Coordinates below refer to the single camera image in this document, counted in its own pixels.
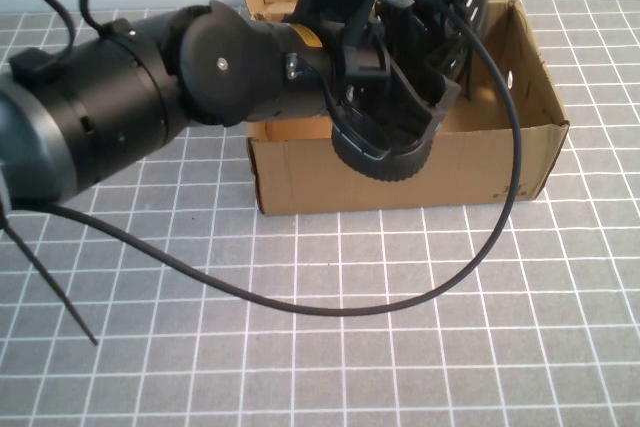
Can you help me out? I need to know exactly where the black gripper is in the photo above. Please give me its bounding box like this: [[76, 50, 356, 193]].
[[277, 21, 397, 121]]

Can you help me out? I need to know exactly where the black knit sneaker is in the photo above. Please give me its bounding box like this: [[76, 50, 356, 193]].
[[330, 0, 532, 184]]

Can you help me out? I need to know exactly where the brown cardboard shoe box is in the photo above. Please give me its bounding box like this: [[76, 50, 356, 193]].
[[241, 0, 571, 217]]

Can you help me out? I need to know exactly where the grey white grid tablecloth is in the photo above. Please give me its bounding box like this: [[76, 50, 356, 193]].
[[0, 0, 640, 427]]

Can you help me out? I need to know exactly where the black zip tie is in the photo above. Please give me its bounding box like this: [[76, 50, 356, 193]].
[[0, 214, 100, 347]]

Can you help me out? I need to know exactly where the long black camera cable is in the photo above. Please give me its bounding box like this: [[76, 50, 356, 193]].
[[47, 0, 525, 319]]

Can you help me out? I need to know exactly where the short black arm cable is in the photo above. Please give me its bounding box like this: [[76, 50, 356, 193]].
[[24, 0, 109, 56]]

